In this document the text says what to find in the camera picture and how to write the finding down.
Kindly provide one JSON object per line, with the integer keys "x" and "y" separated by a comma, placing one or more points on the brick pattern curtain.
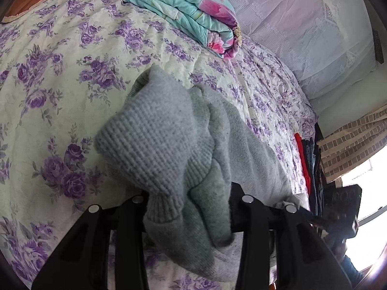
{"x": 347, "y": 145}

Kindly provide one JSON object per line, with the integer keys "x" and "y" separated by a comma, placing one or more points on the folded red garment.
{"x": 304, "y": 163}

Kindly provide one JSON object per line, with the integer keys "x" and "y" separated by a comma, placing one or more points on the purple floral bedspread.
{"x": 60, "y": 96}

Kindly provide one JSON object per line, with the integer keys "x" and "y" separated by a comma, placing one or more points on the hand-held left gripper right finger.
{"x": 248, "y": 217}

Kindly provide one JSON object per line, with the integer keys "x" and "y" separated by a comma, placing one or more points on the folded blue jeans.
{"x": 313, "y": 169}

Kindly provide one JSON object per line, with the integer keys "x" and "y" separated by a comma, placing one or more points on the grey knitted sweater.
{"x": 157, "y": 139}

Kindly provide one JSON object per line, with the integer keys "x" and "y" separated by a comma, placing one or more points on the folded black pants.
{"x": 326, "y": 187}

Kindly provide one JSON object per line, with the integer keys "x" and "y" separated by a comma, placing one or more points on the person's right forearm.
{"x": 352, "y": 267}

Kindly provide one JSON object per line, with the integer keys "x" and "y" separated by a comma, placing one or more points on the pale lace cover cloth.
{"x": 287, "y": 21}

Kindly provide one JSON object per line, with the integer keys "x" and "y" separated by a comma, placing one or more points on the folded teal pink floral quilt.
{"x": 187, "y": 6}

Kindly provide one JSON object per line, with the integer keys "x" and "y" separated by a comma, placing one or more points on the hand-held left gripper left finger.
{"x": 130, "y": 232}

